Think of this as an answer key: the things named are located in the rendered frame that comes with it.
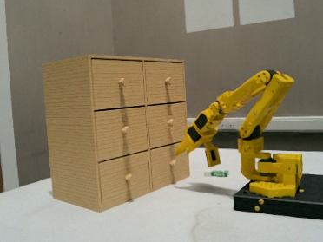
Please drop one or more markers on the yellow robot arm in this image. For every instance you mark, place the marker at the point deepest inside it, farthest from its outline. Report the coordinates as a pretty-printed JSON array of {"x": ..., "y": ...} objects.
[{"x": 283, "y": 167}]

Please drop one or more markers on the white eraser with green sleeve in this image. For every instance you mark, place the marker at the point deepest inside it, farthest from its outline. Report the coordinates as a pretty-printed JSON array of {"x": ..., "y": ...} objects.
[{"x": 216, "y": 173}]

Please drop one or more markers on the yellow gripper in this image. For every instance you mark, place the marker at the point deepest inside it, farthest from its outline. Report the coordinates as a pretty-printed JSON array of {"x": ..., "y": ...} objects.
[{"x": 194, "y": 138}]

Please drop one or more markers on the tan wooden chest of drawers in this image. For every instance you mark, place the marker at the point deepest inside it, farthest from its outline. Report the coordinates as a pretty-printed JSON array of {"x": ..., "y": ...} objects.
[{"x": 71, "y": 129}]

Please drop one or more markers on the tan cardboard drawer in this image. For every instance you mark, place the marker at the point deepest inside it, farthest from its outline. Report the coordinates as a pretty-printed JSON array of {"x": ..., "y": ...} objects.
[
  {"x": 164, "y": 81},
  {"x": 166, "y": 122},
  {"x": 117, "y": 82},
  {"x": 111, "y": 125},
  {"x": 123, "y": 177},
  {"x": 164, "y": 164}
]

